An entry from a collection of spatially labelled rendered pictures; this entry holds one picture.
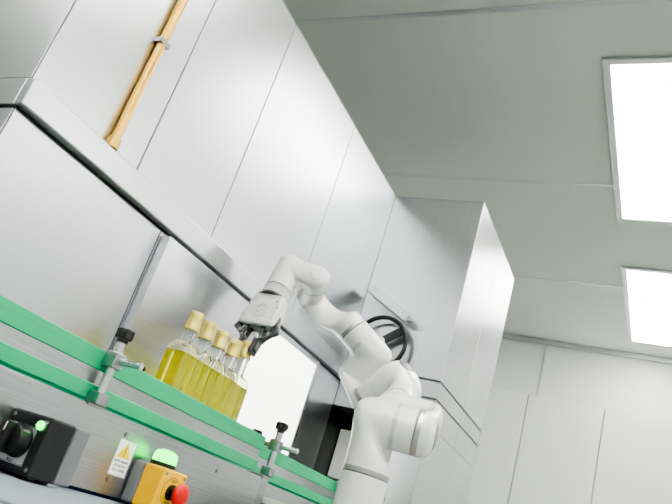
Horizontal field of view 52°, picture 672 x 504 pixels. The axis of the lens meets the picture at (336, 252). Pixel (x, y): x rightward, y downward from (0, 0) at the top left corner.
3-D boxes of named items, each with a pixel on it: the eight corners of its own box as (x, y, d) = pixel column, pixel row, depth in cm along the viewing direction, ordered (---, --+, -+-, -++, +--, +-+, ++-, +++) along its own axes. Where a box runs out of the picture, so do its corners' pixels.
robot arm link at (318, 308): (345, 332, 178) (296, 272, 185) (334, 352, 189) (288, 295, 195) (369, 316, 183) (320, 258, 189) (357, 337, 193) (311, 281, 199)
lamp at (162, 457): (159, 466, 124) (166, 450, 125) (179, 472, 122) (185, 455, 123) (144, 461, 120) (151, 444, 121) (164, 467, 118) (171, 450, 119)
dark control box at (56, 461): (29, 477, 101) (54, 421, 104) (67, 492, 97) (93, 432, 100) (-16, 466, 94) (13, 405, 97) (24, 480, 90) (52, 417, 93)
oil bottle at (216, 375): (177, 449, 159) (211, 360, 167) (197, 454, 156) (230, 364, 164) (163, 443, 154) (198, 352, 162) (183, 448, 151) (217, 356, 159)
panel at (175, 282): (280, 459, 225) (312, 360, 237) (288, 461, 223) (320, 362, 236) (101, 370, 152) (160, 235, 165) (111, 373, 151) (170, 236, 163)
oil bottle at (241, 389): (203, 459, 168) (233, 375, 176) (222, 465, 166) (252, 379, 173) (191, 454, 163) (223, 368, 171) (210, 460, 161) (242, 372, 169)
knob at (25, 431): (1, 453, 94) (-19, 447, 91) (16, 421, 96) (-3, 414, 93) (23, 461, 92) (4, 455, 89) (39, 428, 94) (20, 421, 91)
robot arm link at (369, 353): (352, 319, 172) (309, 359, 174) (408, 387, 166) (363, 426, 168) (369, 321, 187) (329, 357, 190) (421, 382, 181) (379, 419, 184)
